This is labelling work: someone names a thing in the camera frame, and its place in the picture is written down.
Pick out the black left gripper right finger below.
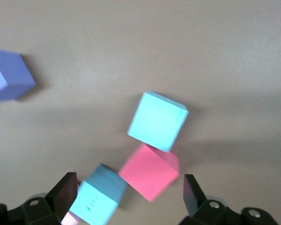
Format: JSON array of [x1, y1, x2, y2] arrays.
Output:
[[179, 173, 279, 225]]

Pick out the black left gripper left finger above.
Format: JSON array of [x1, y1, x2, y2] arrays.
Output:
[[0, 172, 78, 225]]

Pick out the red foam cube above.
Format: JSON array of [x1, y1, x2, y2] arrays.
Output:
[[118, 143, 181, 203]]

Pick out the cyan foam cube corner notch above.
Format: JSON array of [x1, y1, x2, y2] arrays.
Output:
[[127, 91, 190, 153]]

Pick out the pink foam cube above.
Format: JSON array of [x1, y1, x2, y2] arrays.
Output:
[[60, 209, 81, 225]]

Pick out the cyan foam cube with dots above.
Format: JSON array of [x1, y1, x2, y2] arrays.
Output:
[[68, 163, 128, 225]]

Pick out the purple foam cube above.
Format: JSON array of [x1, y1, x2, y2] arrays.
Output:
[[0, 47, 36, 103]]

